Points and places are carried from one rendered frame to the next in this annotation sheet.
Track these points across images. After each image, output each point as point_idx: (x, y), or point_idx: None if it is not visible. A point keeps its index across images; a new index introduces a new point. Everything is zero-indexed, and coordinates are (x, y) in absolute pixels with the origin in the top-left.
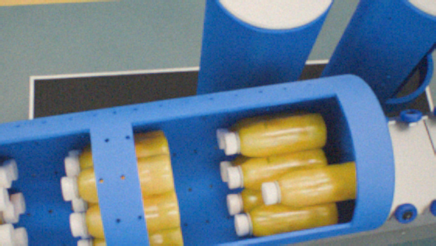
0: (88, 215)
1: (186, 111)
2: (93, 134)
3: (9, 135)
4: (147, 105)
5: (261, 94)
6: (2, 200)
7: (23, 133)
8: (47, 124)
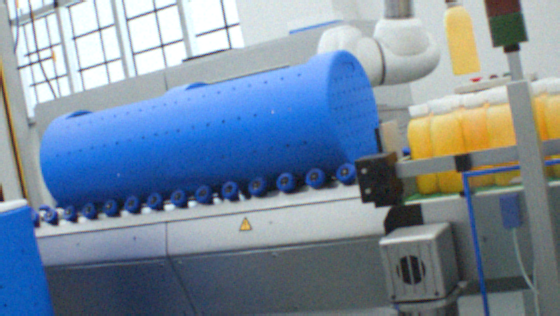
0: None
1: (133, 104)
2: (184, 88)
3: (225, 83)
4: (145, 112)
5: (92, 118)
6: None
7: (217, 85)
8: (202, 93)
